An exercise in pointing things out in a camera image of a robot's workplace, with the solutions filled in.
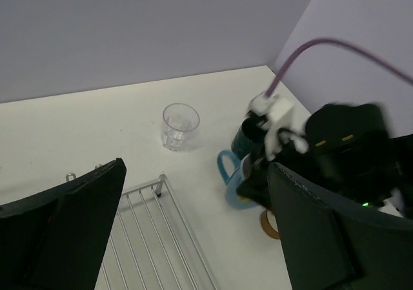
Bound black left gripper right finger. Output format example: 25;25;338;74
268;163;412;289

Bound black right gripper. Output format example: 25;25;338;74
237;103;412;212

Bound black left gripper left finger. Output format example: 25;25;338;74
1;158;126;289

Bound cream tumbler with brown band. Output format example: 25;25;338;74
260;209;280;240

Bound blue floral mug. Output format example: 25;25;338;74
217;150;257;210

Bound dark green mug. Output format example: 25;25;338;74
231;118;266;160

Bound clear glass tumbler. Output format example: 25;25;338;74
161;103;200;151

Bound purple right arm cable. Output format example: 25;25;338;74
265;37;413;98

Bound white wire dish rack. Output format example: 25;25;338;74
64;163;220;290

